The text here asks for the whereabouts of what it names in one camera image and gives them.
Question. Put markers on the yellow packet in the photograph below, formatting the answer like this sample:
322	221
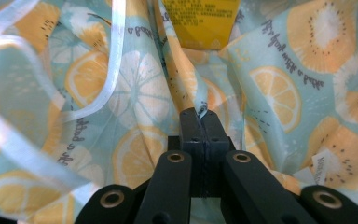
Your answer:
202	28

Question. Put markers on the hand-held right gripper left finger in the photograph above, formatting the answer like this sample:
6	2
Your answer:
193	137

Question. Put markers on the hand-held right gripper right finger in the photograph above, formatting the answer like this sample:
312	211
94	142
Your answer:
213	137

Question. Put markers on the teal citrus print cloth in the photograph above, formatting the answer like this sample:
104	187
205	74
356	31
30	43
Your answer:
136	87

